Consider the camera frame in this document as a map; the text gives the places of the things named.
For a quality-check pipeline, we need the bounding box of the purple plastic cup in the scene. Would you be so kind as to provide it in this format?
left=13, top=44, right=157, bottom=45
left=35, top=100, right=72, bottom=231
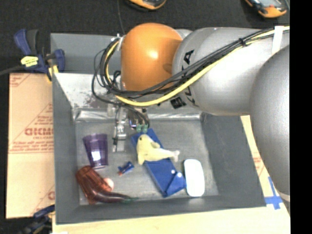
left=82, top=133, right=109, bottom=169

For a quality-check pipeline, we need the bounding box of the small blue tool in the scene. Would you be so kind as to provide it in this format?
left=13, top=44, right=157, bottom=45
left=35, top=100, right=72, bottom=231
left=117, top=161, right=135, bottom=177

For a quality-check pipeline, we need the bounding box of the pale yellow toy seal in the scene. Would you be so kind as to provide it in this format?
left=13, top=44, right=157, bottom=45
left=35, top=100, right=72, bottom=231
left=136, top=134, right=181, bottom=166

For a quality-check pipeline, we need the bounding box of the red-brown ribbed plastic piece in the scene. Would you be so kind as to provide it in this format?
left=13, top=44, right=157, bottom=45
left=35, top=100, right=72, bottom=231
left=75, top=165, right=113, bottom=205

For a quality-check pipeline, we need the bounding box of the blue flat box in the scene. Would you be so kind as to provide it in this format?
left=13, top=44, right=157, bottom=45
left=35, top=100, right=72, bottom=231
left=130, top=128, right=187, bottom=198

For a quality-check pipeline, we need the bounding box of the white oval computer mouse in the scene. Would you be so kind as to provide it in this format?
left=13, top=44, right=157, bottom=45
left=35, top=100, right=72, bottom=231
left=183, top=158, right=206, bottom=197

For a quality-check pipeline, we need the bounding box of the brown cardboard board, red print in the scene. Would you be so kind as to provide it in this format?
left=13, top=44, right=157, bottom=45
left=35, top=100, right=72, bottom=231
left=5, top=72, right=56, bottom=219

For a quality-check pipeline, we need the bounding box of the grey metal bin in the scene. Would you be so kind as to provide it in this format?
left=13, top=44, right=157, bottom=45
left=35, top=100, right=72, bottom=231
left=50, top=32, right=267, bottom=224

